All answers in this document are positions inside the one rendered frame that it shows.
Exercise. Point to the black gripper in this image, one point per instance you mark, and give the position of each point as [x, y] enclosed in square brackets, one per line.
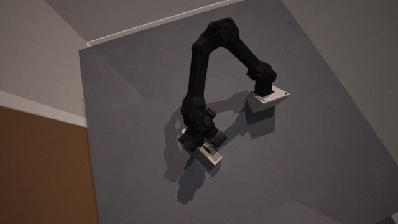
[216, 140]

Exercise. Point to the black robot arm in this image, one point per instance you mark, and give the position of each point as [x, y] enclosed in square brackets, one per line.
[221, 33]

